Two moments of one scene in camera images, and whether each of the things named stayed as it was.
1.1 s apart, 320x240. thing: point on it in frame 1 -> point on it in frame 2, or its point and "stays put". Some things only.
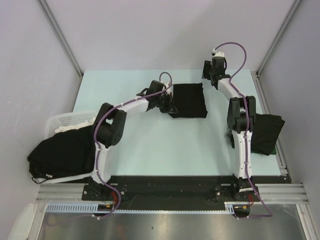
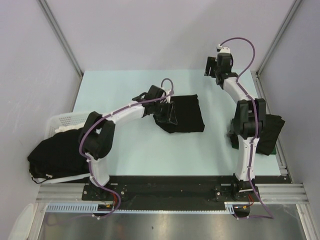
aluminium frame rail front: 272,193 stays put
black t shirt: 189,101 -> 188,115
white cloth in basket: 90,122 stays put
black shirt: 63,153 stays put
